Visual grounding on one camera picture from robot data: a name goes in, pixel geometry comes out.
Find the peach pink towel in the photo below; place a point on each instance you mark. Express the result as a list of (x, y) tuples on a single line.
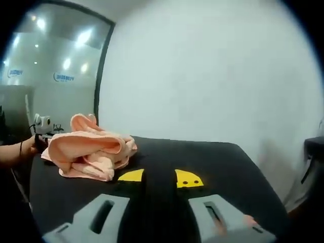
[(83, 146)]

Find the person's left hand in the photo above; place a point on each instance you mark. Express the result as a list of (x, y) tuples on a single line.
[(31, 146)]

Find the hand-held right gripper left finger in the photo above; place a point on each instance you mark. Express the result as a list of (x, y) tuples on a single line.
[(83, 220)]

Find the person's right hand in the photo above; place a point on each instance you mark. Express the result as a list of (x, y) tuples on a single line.
[(250, 220)]

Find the black table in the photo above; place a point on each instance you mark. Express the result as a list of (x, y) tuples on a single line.
[(207, 162)]

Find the small black stand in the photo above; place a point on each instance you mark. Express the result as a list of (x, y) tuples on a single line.
[(58, 128)]

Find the black framed glass partition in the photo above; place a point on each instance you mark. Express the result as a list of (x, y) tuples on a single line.
[(50, 50)]

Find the dark box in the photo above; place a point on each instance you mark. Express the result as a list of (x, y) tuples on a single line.
[(315, 144)]

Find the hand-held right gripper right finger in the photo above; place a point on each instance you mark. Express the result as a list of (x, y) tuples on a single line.
[(202, 215)]

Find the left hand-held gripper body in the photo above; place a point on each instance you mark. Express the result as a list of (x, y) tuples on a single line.
[(43, 122)]

